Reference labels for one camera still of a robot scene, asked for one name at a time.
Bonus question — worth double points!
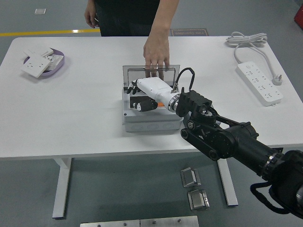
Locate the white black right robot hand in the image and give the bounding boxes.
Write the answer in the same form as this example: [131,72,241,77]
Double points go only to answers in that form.
[126,77,177,112]

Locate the person's left hand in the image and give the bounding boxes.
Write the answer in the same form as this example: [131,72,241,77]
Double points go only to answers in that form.
[143,35,170,80]

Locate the person's right hand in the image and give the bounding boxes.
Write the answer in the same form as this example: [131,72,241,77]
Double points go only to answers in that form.
[84,7,100,29]

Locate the grey electrical box with lid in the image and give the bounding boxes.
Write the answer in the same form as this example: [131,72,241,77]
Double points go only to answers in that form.
[122,65,183,133]

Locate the brown floor sign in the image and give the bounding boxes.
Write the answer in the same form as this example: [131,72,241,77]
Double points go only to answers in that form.
[169,28,210,37]

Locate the yellow floor tape line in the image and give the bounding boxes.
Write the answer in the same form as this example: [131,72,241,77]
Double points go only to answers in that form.
[0,28,101,37]

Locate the white printed socket plate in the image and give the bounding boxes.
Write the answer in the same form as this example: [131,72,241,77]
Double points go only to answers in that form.
[45,54,64,71]

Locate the purple oval tray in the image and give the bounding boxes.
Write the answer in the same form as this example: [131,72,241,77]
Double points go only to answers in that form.
[23,48,66,77]

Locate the metal clamp block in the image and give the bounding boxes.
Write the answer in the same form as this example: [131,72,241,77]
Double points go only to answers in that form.
[187,189,211,211]
[180,166,202,188]

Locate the white table leg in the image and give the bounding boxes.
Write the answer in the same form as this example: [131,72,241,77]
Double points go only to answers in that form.
[217,159,239,206]
[52,157,72,219]

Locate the metal plate with screws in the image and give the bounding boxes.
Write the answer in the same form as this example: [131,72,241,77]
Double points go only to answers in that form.
[80,219,141,227]

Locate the red object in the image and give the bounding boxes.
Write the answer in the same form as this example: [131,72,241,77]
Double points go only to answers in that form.
[293,4,303,24]

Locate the white wall switch plate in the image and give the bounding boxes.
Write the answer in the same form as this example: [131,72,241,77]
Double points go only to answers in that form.
[23,47,54,58]

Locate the large white wall socket plate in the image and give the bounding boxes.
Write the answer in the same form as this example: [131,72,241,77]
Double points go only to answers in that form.
[20,53,52,79]

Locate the white power cord with plug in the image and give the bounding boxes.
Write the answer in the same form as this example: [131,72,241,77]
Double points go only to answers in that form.
[225,32,284,86]

